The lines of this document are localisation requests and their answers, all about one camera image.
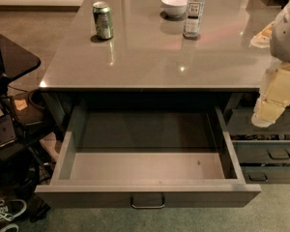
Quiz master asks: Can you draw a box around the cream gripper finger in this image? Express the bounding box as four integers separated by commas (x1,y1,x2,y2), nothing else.
251,62,290,128
250,22,274,48

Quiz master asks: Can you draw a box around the clear plastic water bottle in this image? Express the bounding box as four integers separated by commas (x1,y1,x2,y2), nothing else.
183,0,205,39

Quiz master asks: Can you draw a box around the right middle grey drawer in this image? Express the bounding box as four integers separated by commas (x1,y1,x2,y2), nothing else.
231,135,290,163

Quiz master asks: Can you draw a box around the right lower grey drawer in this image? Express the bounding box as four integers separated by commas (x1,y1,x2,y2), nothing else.
242,166,290,184

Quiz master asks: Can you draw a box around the open grey top drawer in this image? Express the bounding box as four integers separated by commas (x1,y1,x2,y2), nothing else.
36,106,261,208

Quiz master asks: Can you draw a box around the white ceramic bowl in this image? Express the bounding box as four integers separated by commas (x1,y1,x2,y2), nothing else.
161,0,188,17

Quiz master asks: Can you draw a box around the green soda can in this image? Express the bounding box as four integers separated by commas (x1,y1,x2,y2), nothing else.
93,1,113,40

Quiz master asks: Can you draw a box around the brown box with label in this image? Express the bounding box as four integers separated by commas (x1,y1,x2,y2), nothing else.
11,90,45,126

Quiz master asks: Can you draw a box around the smartphone on stand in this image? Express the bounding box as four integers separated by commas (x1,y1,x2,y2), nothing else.
0,114,16,147

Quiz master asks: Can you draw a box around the white sneaker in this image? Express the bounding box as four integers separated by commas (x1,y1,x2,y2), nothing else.
0,199,27,222
0,223,19,232

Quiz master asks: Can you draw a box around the metal drawer handle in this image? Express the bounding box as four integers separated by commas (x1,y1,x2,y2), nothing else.
130,193,165,210

